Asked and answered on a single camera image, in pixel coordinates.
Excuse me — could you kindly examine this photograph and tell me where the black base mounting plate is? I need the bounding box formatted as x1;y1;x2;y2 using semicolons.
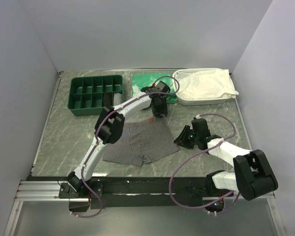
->
59;177;228;212

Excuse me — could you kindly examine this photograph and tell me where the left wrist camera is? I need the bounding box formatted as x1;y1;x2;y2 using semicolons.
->
152;81;171;93

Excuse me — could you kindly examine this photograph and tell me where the white plastic basket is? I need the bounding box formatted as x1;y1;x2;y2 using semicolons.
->
171;68;234;106

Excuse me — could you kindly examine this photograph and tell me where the rolled grey striped underwear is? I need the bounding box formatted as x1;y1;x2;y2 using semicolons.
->
113;92;123;106

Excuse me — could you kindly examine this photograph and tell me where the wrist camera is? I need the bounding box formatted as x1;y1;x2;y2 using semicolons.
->
191;118;210;134
152;81;171;93

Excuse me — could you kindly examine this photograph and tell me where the aluminium frame rail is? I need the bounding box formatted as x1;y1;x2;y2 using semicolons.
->
14;179;64;201

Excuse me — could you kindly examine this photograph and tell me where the green compartment organizer tray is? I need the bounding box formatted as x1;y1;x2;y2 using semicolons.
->
67;75;124;117

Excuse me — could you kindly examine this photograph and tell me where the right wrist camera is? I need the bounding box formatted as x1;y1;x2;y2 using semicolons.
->
191;118;210;134

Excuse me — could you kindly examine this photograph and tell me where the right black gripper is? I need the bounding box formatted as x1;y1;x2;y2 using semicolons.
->
174;125;199;150

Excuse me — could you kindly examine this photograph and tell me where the rolled black underwear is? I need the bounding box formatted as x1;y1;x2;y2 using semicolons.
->
102;93;113;107

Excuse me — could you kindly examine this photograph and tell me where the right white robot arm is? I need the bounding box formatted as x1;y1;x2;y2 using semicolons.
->
174;125;278;201

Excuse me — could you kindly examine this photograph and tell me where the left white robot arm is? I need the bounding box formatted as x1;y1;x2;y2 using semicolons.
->
67;82;177;198

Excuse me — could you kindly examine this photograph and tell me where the white cloth in basket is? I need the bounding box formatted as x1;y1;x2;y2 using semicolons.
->
174;68;239;101

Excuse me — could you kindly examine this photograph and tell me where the green white patterned underwear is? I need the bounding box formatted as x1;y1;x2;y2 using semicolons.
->
132;73;175;97

